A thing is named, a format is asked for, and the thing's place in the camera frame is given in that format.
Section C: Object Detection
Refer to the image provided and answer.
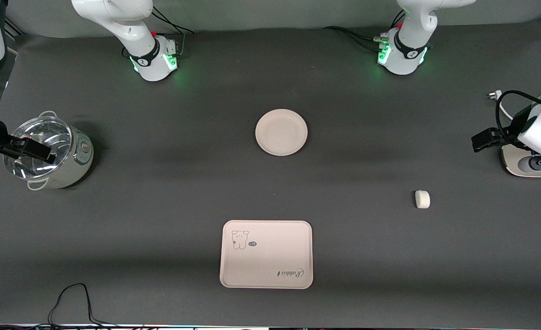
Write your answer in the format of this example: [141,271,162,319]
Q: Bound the round beige plate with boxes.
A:
[255,109,308,157]

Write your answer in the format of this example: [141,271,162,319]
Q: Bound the beige tray with bear print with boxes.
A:
[219,220,314,290]

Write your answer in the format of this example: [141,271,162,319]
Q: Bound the glass pot lid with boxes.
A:
[3,116,73,179]

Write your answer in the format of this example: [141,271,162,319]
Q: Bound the beige toaster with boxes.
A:
[501,140,541,178]

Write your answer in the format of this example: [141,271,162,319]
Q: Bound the steel pot with glass lid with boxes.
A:
[23,110,94,191]

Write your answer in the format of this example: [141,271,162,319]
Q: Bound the white power plug with cord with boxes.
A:
[487,90,514,122]

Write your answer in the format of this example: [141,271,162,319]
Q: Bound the aluminium frame rail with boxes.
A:
[5,16,23,39]

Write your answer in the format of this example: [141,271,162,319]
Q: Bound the thin black looped cable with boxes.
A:
[48,283,115,327]

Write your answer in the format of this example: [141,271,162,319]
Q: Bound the black left arm base cables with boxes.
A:
[323,10,406,52]

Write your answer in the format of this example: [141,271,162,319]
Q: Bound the black arm base cables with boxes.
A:
[150,7,194,58]
[323,10,406,52]

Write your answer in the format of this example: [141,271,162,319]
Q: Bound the black right arm base cables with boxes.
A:
[150,7,194,58]

